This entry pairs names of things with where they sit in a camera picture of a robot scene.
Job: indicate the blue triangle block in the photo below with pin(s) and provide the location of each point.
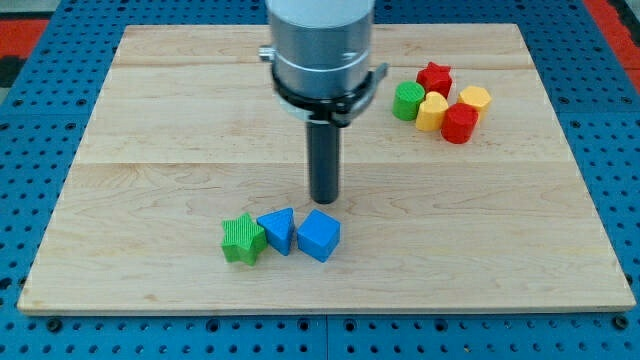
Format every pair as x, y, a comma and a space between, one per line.
279, 227

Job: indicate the green star block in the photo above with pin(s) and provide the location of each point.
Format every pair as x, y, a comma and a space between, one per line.
243, 240

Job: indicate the yellow heart block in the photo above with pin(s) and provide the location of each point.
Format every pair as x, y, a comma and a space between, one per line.
431, 112

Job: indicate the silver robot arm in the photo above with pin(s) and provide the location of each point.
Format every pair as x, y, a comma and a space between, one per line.
320, 54

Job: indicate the black cylindrical pointer tool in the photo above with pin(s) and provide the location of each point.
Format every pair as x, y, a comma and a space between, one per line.
323, 154

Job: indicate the blue cube block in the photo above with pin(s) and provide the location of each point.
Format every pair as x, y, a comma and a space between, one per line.
319, 235

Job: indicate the red cylinder block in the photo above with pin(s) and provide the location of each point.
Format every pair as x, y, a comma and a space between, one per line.
459, 123

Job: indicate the green cylinder block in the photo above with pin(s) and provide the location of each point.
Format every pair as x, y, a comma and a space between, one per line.
407, 98

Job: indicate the wooden board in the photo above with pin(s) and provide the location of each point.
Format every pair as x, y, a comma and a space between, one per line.
186, 132

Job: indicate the yellow hexagon block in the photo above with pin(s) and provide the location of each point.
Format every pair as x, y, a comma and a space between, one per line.
477, 97

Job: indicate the red star block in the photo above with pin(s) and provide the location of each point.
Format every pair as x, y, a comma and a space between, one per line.
435, 78

